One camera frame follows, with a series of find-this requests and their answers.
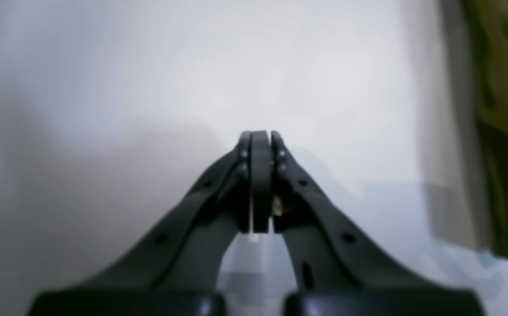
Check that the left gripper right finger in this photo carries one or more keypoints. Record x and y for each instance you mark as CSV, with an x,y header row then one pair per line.
x,y
339,270

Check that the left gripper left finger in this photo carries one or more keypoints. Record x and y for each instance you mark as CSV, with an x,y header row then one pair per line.
x,y
173,269

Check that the camouflage t-shirt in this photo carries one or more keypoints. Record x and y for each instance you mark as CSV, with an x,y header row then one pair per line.
x,y
488,23

